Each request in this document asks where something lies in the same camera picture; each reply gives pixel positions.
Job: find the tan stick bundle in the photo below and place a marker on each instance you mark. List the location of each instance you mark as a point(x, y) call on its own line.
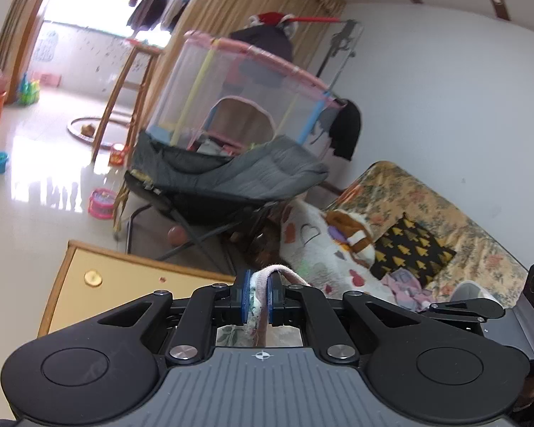
point(121, 207)

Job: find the grey folding lounge chair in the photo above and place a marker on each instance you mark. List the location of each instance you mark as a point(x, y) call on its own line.
point(249, 169)

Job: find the metal garment stand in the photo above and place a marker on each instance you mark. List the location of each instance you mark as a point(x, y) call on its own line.
point(345, 40)

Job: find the brown white plush toy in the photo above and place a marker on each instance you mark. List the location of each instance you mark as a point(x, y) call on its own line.
point(354, 231)

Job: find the small brown toy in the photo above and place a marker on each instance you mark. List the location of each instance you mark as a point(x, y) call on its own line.
point(87, 130)

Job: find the pink step box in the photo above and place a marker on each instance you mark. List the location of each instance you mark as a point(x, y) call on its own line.
point(49, 80)

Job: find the wall chart poster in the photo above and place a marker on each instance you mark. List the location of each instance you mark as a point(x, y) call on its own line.
point(46, 46)

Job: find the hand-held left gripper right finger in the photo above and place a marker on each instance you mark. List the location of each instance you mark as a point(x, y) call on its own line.
point(273, 298)

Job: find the red white hat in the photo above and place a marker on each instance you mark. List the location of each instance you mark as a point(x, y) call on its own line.
point(271, 18)

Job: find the pink toy drum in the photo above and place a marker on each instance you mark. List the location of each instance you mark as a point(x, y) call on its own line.
point(102, 202)

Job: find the dark coat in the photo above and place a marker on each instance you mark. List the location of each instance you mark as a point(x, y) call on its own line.
point(262, 44)

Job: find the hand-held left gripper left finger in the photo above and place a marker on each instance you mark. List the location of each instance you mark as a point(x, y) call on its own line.
point(245, 296)

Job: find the black hanging garment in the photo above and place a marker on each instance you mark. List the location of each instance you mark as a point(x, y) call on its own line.
point(345, 129)

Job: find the quilted heart blanket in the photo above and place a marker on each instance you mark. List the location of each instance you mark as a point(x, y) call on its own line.
point(311, 253)

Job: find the brown ball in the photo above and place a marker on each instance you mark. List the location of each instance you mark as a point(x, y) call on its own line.
point(176, 235)

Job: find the floral baby garment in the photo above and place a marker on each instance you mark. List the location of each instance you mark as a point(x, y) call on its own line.
point(260, 293)

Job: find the purple print garment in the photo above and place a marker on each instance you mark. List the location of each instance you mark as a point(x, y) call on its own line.
point(405, 287)

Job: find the mesh playpen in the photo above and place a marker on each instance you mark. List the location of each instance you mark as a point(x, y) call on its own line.
point(196, 93)

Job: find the yellow round disc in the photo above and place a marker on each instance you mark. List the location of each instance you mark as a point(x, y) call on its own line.
point(92, 278)

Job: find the wooden bar stool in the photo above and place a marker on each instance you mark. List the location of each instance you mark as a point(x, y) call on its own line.
point(147, 45)

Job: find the black pillow gold trees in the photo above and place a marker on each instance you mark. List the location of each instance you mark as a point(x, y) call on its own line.
point(409, 249)

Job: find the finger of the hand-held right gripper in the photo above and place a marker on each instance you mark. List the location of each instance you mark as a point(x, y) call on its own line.
point(467, 310)

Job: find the purple plastic toy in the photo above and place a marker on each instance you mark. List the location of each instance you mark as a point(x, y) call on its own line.
point(337, 234)

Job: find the floral sofa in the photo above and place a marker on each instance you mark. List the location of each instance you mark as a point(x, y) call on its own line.
point(449, 204)

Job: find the green toy bowling pins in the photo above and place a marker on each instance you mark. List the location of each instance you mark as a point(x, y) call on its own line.
point(29, 91)

